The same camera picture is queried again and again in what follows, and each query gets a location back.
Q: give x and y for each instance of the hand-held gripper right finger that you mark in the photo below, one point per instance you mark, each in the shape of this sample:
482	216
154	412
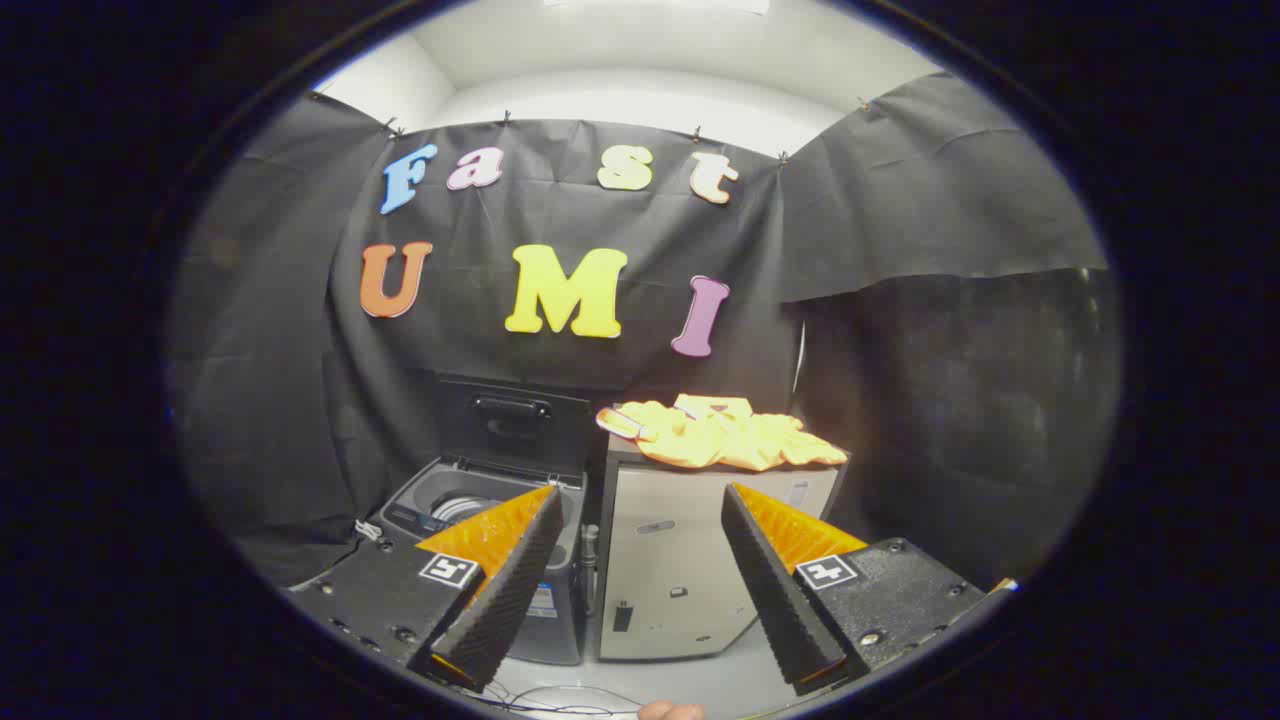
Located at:
770	590

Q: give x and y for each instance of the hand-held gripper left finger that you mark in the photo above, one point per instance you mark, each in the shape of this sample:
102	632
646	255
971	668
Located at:
520	570

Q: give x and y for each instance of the grey washing machine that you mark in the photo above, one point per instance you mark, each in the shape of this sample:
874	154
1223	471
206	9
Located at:
415	510

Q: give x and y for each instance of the orange shirt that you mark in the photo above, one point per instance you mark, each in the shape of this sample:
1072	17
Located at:
720	440

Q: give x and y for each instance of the beige cabinet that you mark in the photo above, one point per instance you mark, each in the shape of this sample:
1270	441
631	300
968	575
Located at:
670	560

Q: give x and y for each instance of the black backdrop cloth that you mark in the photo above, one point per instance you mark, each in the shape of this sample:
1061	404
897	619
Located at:
500	350

